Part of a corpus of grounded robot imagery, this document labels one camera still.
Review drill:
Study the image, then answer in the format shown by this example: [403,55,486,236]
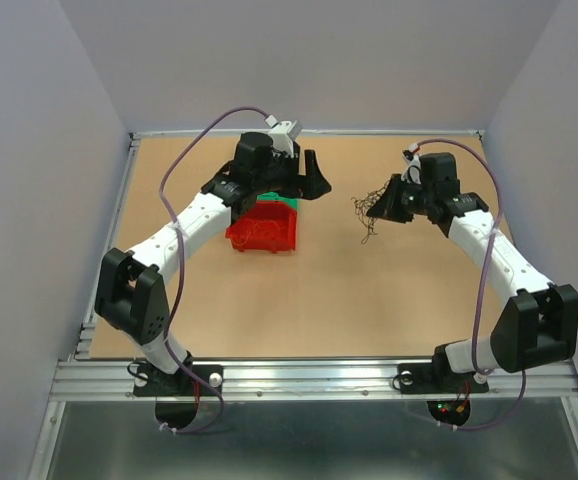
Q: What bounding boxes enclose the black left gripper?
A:
[252,147,330,201]

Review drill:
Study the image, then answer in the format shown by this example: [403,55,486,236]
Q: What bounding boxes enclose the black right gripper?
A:
[365,174,433,223]

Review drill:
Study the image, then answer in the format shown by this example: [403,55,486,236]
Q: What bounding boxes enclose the black grey cable bundle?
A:
[351,184,390,246]

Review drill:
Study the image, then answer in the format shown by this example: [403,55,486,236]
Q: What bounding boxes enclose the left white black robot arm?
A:
[94,132,332,394]

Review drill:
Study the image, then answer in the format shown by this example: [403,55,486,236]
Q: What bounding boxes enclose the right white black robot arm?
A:
[367,147,578,390]

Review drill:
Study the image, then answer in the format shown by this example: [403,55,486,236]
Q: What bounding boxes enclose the green plastic bin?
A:
[257,192,299,210]

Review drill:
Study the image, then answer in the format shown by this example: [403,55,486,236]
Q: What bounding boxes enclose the red plastic bin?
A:
[225,201,298,254]

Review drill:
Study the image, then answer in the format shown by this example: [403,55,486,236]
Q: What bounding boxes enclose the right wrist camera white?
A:
[402,143,421,184]

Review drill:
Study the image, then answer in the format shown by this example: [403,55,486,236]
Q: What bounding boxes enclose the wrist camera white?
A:
[265,115,302,157]
[402,143,421,184]

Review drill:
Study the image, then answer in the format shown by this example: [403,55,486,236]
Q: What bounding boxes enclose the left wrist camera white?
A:
[265,115,302,157]

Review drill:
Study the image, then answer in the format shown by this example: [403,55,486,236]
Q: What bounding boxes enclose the orange cable in red bin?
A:
[233,217,290,249]

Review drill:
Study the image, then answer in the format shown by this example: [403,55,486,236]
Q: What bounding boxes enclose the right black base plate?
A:
[392,362,489,395]

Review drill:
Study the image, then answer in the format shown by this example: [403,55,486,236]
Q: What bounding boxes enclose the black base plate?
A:
[126,361,224,397]
[392,362,489,395]

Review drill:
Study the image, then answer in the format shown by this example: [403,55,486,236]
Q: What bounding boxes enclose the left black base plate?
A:
[126,361,224,397]

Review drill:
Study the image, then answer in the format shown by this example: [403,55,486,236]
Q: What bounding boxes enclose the aluminium frame rail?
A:
[49,358,578,402]

